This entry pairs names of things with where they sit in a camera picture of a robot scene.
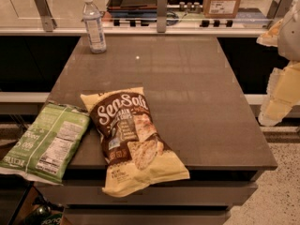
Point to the middle metal glass bracket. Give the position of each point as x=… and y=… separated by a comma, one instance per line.
x=161, y=16

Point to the green can under table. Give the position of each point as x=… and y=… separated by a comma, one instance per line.
x=44, y=214

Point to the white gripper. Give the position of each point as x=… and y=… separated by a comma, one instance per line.
x=291, y=35

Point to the right metal glass bracket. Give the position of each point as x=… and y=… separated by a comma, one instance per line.
x=278, y=9

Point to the clear plastic water bottle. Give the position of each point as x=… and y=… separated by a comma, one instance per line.
x=92, y=19

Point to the cardboard box with label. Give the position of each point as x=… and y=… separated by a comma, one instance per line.
x=220, y=8

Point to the metal glass bracket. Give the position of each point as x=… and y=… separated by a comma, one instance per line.
x=278, y=9
x=161, y=16
x=46, y=17

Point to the green chip bag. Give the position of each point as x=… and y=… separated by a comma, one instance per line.
x=44, y=151

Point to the brown yellow chip bag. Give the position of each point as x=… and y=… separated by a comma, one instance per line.
x=136, y=155

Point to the left metal glass bracket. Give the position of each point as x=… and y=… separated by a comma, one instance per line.
x=46, y=17

